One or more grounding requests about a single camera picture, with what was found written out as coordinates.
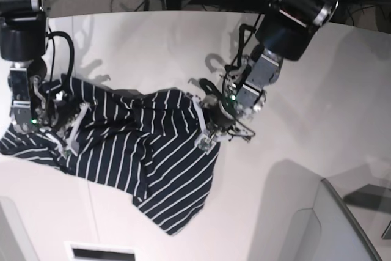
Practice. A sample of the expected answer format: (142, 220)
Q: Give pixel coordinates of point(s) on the white slotted panel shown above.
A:
(99, 252)

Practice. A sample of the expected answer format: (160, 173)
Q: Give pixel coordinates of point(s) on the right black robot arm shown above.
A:
(36, 104)

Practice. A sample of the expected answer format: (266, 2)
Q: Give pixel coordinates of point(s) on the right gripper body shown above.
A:
(59, 99)

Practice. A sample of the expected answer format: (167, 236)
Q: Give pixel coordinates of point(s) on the navy white striped t-shirt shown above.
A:
(144, 146)

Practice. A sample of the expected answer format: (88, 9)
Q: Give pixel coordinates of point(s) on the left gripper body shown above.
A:
(221, 125)

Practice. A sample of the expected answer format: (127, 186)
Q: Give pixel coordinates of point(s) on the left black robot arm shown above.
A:
(285, 32)

